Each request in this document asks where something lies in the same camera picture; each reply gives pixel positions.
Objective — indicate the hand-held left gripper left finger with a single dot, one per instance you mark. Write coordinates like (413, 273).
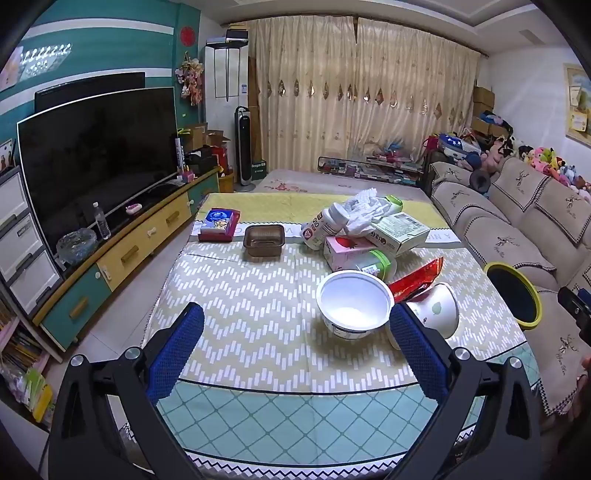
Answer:
(178, 350)

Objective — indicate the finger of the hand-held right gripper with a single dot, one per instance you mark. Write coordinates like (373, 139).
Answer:
(577, 311)

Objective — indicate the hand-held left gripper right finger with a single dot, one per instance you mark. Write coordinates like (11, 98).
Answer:
(415, 350)

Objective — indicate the white paper cup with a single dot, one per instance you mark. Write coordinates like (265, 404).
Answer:
(438, 309)

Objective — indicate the yellow rimmed dark bin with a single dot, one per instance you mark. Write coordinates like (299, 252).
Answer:
(512, 295)

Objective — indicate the red snack wrapper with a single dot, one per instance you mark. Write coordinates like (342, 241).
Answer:
(415, 281)

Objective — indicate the white plastic bowl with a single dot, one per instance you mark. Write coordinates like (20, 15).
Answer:
(353, 304)

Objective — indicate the clear container green lid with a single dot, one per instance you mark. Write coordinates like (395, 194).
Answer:
(376, 265)

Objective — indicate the white green cardboard box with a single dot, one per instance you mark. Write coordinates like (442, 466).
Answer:
(401, 233)

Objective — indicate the pink white carton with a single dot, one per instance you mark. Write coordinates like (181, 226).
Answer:
(346, 251)

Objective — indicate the brown plastic tray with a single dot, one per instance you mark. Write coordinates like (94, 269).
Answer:
(263, 242)

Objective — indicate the white plastic bag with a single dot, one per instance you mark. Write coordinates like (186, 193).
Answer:
(367, 210)

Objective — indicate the light green container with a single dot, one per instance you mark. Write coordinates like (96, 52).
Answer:
(395, 203)

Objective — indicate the white bottle red label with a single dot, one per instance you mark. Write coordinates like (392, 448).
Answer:
(323, 226)

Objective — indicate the person's right hand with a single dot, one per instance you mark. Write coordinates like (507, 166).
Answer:
(584, 387)

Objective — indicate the beige sofa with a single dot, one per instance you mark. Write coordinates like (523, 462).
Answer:
(512, 221)

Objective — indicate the yellow green television cabinet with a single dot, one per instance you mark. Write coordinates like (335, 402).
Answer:
(134, 240)

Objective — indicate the glass bowl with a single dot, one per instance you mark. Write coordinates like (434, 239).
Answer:
(76, 244)

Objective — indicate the clear water bottle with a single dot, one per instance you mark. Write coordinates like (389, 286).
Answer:
(100, 224)

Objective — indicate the small pink object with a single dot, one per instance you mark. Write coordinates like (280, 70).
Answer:
(134, 208)

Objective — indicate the pile of plush toys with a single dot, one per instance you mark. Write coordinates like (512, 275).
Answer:
(549, 164)

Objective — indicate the row of books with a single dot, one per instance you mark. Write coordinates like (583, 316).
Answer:
(23, 369)

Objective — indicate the yellow bucket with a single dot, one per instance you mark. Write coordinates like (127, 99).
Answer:
(226, 183)

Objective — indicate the low glass shelf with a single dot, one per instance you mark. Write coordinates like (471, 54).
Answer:
(369, 168)

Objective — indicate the white plastic drawer unit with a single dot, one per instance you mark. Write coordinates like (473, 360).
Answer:
(21, 244)

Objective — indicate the white black tube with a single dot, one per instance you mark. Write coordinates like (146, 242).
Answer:
(180, 154)

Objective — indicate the red bag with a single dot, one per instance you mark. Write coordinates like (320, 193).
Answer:
(220, 159)

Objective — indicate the small green box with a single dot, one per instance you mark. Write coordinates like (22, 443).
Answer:
(258, 169)

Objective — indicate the floral mat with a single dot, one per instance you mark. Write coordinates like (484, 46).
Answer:
(314, 180)

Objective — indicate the heap of bags and toys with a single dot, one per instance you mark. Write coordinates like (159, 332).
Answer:
(457, 147)

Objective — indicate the black tower fan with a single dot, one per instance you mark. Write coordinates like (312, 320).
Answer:
(244, 147)

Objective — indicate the large black television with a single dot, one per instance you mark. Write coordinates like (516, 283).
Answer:
(92, 152)

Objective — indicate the open cardboard boxes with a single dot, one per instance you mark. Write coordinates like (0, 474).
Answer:
(203, 136)

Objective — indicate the stack of cardboard boxes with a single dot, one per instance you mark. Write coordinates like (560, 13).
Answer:
(485, 106)

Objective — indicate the white standing air conditioner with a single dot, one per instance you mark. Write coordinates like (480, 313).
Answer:
(226, 115)

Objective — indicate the beige curtain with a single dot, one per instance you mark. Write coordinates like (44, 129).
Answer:
(415, 92)
(300, 92)

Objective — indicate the artificial flower bunch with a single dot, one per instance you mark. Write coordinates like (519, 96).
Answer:
(190, 78)

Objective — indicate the black box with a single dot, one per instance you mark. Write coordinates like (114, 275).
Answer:
(238, 35)

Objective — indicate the framed wall picture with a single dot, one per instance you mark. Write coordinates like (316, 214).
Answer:
(579, 106)

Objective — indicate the black wall panel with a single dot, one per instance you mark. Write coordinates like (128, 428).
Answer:
(87, 90)

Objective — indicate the red round wall ornament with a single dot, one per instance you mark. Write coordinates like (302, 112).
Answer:
(188, 36)

